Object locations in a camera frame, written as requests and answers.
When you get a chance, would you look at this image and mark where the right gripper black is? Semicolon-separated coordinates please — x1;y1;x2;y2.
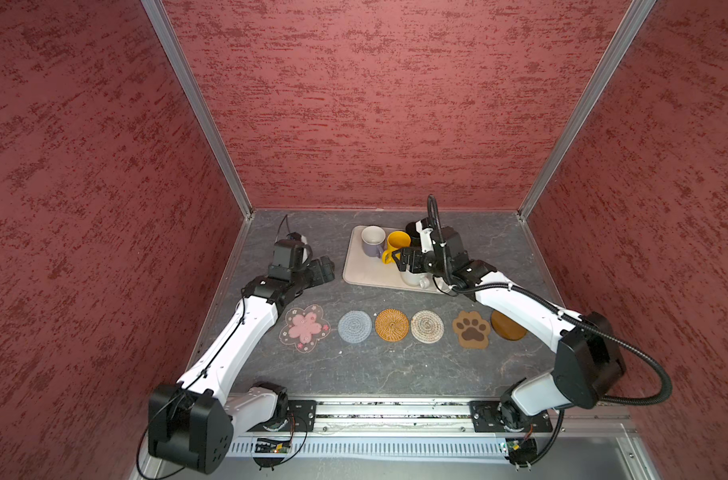
391;246;451;278

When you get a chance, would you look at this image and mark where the white mug purple band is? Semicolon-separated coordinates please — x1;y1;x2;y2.
361;226;387;260

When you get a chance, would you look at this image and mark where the pink flower coaster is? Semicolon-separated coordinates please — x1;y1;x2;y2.
279;304;332;354

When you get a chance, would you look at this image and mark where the grey round coaster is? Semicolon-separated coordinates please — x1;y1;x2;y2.
338;311;373;344

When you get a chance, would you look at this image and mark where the brown woven rattan coaster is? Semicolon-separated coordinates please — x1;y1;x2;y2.
375;309;410;343

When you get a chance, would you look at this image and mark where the beige woven spiral coaster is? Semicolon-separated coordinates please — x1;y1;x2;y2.
411;310;444;344

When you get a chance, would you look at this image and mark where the brown paw coaster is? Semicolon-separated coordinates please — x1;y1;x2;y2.
451;311;492;350

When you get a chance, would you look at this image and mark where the brown round wooden coaster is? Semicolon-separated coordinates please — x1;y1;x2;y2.
490;311;528;341

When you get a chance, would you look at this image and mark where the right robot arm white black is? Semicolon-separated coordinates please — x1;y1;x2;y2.
395;219;673;431

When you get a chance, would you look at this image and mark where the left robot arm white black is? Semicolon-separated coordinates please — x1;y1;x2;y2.
139;256;334;474

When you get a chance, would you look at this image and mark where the yellow mug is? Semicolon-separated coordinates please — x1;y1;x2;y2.
381;231;411;264

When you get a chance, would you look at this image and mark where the white mug centre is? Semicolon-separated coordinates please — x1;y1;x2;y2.
400;271;432;290

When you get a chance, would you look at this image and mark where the black mug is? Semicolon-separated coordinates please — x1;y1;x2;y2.
405;221;423;243

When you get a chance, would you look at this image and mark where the beige serving tray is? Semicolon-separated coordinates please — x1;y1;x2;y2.
343;225;441;295

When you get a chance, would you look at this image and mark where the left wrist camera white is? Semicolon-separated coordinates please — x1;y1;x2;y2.
268;214;313;281

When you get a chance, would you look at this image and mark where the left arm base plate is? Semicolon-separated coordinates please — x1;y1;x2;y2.
279;399;318;433

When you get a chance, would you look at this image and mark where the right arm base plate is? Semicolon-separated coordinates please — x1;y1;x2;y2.
468;400;553;434

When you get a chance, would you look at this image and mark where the aluminium mounting rail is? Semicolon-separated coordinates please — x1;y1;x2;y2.
150;395;635;438

